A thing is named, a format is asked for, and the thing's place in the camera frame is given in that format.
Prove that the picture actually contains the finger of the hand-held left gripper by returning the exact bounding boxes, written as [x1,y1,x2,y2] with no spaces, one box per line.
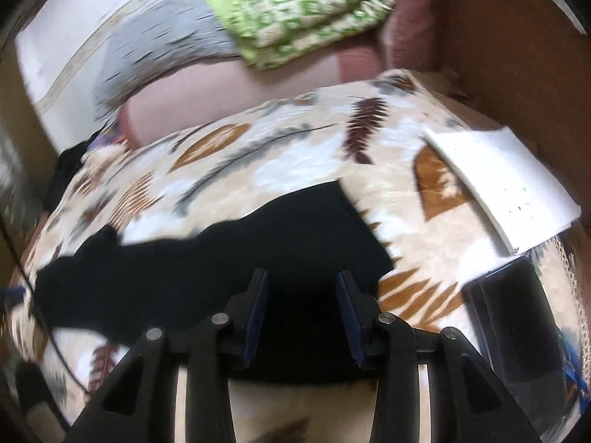
[0,285,27,308]

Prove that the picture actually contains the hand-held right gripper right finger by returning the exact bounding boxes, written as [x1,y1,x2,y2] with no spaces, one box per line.
[335,270,542,443]

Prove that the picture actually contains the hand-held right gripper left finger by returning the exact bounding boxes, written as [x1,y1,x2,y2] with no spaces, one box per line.
[65,268,271,443]

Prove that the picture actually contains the black pants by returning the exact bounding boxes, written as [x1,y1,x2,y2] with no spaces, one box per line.
[34,180,396,387]

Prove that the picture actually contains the dark cloth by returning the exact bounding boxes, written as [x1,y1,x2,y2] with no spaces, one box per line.
[46,131,103,214]

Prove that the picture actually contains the leaf print fleece blanket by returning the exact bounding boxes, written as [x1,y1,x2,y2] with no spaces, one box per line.
[9,68,588,443]

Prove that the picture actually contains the black glossy case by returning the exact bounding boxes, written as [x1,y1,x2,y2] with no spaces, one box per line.
[464,256,579,398]

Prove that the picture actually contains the purple patterned cloth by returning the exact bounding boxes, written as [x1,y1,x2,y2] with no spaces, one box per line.
[95,122,130,148]

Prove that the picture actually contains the white notebook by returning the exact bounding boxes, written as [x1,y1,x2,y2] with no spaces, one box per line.
[422,126,582,256]

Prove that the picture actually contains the pink bolster pillow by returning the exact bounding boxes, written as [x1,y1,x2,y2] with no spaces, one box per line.
[117,0,440,149]

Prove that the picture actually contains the grey quilted cover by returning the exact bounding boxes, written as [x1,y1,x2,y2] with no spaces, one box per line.
[94,0,246,121]

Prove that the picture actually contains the green patterned folded quilt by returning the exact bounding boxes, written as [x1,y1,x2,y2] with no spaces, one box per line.
[203,0,419,71]

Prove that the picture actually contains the brown wooden headboard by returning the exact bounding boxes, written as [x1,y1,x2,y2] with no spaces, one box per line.
[416,0,591,182]

